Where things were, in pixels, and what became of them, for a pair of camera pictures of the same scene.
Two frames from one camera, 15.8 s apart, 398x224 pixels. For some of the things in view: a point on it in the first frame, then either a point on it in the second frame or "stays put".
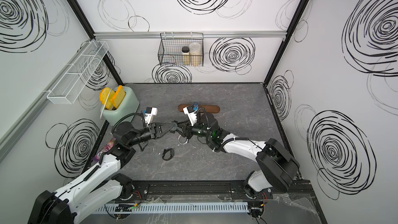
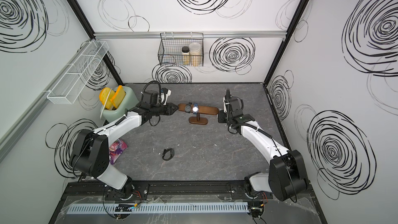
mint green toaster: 128,106 stays put
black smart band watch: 172,152 stays put
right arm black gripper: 187,133 → 221,114
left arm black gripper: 155,131 → 169,111
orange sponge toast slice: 118,97 stays put
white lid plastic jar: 195,54 stays put
